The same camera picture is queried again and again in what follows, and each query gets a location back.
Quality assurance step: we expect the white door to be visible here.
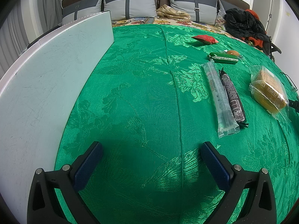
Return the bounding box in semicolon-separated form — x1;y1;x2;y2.
266;0;283;41

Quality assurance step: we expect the beige folded blanket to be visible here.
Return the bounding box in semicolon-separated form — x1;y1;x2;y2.
156;5;191;23

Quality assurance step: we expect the black metal frame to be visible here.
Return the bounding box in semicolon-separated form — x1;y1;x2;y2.
264;36;282;63

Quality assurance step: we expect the white cardboard box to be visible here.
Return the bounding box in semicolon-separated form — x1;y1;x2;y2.
0;10;114;220

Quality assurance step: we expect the grey curtain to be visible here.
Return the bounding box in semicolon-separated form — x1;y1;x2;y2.
0;0;63;75

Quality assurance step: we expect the orange red garment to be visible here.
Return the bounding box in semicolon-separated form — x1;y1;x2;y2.
244;9;267;49

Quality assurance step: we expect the thin black cable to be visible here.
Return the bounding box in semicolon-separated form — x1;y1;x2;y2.
279;71;298;92

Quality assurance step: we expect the long clear snack packet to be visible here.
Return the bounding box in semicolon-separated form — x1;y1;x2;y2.
202;60;241;139

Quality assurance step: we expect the bread loaf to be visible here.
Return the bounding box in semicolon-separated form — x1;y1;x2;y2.
249;65;291;124

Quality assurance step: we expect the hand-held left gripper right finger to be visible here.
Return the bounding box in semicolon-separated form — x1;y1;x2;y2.
200;141;277;224

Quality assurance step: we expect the floral bedsheet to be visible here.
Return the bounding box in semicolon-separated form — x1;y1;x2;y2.
112;17;267;52

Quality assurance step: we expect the green sausage packet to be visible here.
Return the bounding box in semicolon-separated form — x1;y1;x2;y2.
207;52;239;64

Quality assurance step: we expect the red snack packet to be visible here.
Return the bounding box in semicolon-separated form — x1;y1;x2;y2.
192;35;219;45

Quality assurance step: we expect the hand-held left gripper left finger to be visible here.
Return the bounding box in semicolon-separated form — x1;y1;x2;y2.
27;141;104;224

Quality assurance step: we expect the clear plastic bag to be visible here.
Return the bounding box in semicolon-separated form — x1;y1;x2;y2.
215;9;227;30

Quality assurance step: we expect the grey two-tone pillow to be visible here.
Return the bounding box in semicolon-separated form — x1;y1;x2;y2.
62;0;104;27
103;0;157;21
166;0;219;25
217;0;234;17

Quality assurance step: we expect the green patterned blanket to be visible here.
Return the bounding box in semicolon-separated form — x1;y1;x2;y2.
54;24;299;224

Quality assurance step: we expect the black patterned snack bar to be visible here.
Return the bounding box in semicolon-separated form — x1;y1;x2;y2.
218;68;249;129

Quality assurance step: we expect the small round orange-brown snack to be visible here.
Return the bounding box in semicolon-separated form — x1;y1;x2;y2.
223;50;242;59

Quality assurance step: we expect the black jacket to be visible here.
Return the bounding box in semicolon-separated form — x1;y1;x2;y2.
224;8;271;43

